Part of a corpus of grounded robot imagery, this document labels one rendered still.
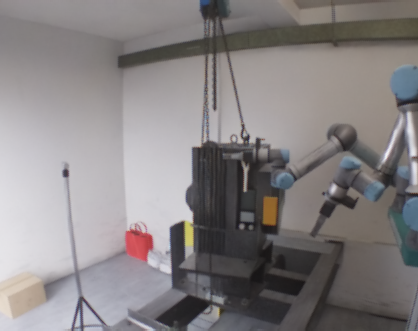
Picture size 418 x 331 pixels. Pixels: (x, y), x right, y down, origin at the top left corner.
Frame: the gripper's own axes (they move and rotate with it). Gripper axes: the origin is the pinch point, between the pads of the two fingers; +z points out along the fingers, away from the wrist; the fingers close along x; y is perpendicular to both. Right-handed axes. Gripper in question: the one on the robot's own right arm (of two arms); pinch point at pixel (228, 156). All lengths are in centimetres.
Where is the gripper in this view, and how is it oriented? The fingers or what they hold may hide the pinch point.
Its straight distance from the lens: 158.3
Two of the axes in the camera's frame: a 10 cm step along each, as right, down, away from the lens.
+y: 0.2, 10.0, 1.0
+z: -9.7, 0.0, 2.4
